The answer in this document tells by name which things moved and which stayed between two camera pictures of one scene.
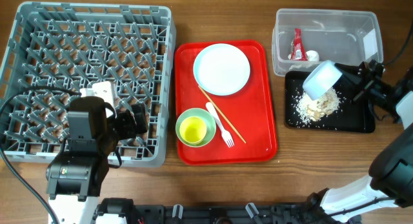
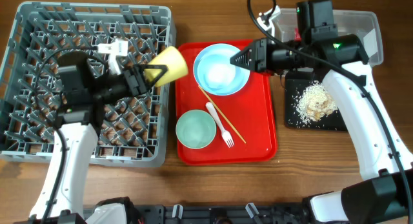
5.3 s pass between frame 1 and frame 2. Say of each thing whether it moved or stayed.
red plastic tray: stayed
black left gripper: moved
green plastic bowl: stayed
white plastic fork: stayed
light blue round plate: stayed
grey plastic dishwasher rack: stayed
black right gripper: moved
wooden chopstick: stayed
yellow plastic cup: moved
